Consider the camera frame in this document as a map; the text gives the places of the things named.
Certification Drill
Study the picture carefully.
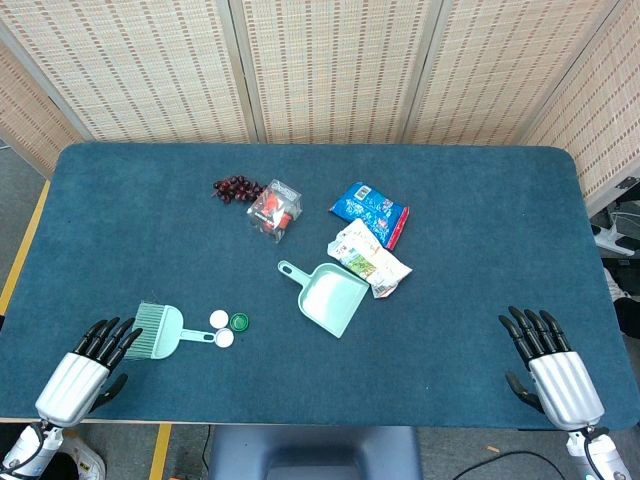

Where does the blue snack bag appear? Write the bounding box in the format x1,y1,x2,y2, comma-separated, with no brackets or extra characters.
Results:
328,181,412,252

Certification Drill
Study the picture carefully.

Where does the clear box with red toy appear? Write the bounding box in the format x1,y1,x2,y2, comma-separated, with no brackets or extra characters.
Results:
245,178,305,245

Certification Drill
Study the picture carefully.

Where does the woven folding screen panel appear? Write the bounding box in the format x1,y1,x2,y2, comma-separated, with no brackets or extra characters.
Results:
519,0,640,212
0,0,252,145
229,0,447,147
0,39,87,177
399,0,627,147

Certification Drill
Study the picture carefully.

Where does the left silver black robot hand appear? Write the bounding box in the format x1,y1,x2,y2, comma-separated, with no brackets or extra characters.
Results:
34,316,144,429

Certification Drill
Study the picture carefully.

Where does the dark red grape bunch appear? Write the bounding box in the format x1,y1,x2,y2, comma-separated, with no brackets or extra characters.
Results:
211,174,269,206

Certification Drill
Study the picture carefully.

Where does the black floor cable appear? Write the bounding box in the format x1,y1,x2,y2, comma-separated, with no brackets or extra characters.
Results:
462,448,569,480

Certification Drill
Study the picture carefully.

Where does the white snack bag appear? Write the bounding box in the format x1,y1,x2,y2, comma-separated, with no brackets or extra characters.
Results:
326,218,414,301

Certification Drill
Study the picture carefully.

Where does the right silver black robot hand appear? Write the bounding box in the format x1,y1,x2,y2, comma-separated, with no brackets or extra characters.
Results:
498,305,606,432

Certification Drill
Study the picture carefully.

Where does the mint green dustpan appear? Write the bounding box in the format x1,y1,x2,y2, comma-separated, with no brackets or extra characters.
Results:
277,259,372,340

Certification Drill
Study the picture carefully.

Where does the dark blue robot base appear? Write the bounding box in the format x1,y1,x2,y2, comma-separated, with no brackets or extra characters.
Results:
206,426,422,480

